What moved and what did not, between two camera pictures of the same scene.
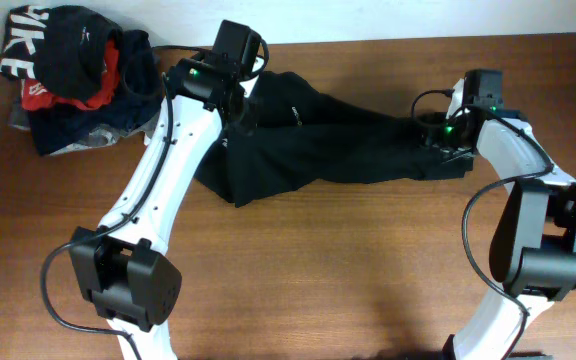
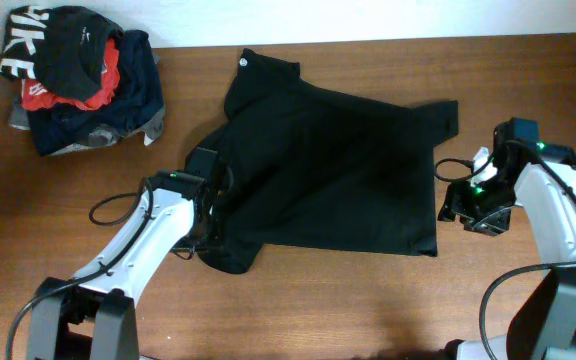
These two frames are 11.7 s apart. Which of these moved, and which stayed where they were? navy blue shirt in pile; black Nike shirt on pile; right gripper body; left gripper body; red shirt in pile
Moved: right gripper body; left gripper body
Stayed: black Nike shirt on pile; red shirt in pile; navy blue shirt in pile
